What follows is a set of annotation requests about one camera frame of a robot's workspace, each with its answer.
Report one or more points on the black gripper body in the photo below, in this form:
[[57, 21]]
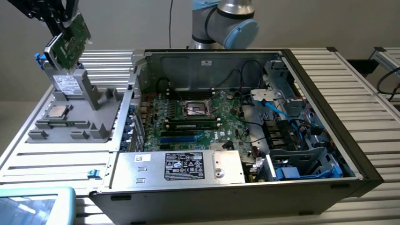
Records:
[[47, 9]]

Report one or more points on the green graphics card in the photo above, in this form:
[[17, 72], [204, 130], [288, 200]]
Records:
[[73, 44]]

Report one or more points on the tall blue plastic clip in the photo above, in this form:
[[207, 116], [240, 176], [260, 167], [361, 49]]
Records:
[[37, 62]]

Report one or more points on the silver disk with label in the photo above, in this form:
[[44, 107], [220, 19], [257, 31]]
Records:
[[67, 84]]

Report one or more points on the silver CPU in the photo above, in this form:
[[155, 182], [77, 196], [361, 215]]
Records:
[[59, 113]]

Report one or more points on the grey parts rack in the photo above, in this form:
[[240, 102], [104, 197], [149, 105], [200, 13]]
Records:
[[93, 126]]

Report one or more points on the CPU socket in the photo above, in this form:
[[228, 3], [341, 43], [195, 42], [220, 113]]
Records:
[[196, 108]]

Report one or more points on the black expansion slot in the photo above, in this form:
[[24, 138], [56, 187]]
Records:
[[173, 134]]

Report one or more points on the installed black RAM stick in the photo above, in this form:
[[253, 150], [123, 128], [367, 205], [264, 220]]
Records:
[[193, 125]]

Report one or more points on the blue expansion slot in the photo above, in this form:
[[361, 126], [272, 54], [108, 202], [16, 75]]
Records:
[[177, 139]]

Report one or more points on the small blue plastic clip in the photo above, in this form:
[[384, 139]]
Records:
[[93, 174]]

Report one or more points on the green motherboard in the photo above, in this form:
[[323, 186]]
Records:
[[200, 138]]

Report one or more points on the silver power supply unit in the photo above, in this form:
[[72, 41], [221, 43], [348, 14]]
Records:
[[175, 167]]

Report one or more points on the silver chipset heatsink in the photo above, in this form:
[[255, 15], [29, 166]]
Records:
[[219, 145]]

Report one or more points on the silver disk bay cage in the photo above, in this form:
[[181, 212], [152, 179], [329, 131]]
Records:
[[285, 93]]

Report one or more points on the light blue tray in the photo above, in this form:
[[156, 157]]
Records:
[[37, 206]]

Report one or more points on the black case fan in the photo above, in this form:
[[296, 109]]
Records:
[[279, 136]]

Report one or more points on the black open PC case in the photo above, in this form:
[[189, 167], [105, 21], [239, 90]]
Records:
[[219, 201]]

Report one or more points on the disk bay with blue rails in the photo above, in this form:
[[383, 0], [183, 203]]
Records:
[[307, 164]]

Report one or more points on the aluminium side table frame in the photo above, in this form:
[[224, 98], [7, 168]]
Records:
[[387, 58]]

